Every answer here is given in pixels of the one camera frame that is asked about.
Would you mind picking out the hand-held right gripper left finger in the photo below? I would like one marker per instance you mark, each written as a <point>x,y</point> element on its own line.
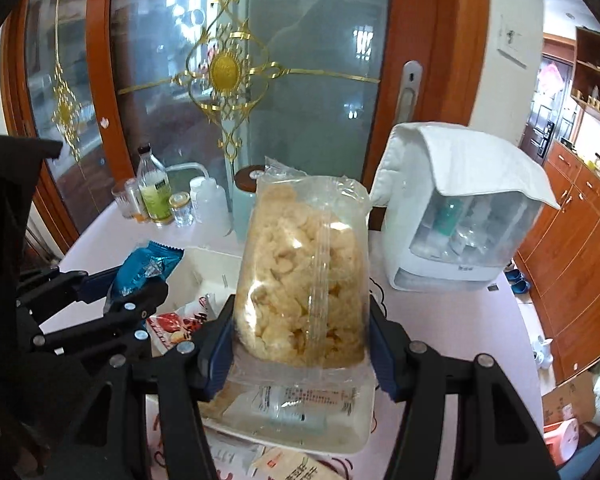
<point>219,355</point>

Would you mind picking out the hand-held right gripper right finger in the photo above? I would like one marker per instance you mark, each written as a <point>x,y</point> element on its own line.
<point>384,360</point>

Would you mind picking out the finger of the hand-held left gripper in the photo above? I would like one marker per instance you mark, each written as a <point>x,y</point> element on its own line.
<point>110,322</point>
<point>60,287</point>

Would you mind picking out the red and white snack packet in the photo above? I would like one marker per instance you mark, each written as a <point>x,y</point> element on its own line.
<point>176,327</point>

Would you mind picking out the blue foil snack packet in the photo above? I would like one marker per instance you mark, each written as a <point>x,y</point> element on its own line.
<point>145,265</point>

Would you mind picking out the white plastic storage bin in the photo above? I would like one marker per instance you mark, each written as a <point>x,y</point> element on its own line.
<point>200,270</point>

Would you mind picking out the large clear pale cracker packet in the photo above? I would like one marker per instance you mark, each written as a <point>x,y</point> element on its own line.
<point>305,280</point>

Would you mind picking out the clear packet with text print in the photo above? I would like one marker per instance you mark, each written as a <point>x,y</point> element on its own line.
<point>300,400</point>

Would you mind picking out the white barcode snack packet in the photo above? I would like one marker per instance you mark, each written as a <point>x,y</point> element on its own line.
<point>230,457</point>

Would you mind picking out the clear drinking glass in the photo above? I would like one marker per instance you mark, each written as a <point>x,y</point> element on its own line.
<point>120,202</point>

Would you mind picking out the small metal can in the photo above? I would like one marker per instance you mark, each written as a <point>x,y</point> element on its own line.
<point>134,202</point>

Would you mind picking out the small glass jar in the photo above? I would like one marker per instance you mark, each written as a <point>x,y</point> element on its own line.
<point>181,208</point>

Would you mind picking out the beige snack bar packet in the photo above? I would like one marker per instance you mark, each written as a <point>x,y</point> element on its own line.
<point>295,467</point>

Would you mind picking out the glass bottle with green label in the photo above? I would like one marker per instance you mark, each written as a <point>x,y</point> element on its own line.
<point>155,187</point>

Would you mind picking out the white cup sterilizer cabinet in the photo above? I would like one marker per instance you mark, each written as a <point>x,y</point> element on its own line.
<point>455,240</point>

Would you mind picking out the glass door with gold ornament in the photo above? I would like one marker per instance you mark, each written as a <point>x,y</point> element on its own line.
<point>290,60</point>
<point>70,110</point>

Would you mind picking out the white squeeze wash bottle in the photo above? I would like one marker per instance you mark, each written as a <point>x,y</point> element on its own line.
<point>209,205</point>

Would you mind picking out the blue slippers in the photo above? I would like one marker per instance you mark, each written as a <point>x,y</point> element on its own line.
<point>517,280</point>

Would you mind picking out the pale green canister brown lid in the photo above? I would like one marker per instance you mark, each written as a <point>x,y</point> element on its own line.
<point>245,200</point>

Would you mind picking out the cardboard box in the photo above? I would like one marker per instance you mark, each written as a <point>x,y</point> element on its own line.
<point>572,400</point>

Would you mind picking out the pink plastic stool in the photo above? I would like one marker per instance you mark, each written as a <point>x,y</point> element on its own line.
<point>562,440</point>

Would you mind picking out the white folded towel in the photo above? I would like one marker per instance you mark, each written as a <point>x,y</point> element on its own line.
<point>455,160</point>

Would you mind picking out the wooden base cabinets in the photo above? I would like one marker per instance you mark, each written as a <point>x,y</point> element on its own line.
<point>575,240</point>

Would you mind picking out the dark entry door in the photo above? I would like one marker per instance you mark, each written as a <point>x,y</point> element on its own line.
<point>550,105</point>

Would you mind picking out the white wall switch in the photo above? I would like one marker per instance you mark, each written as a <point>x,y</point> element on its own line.
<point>512,40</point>

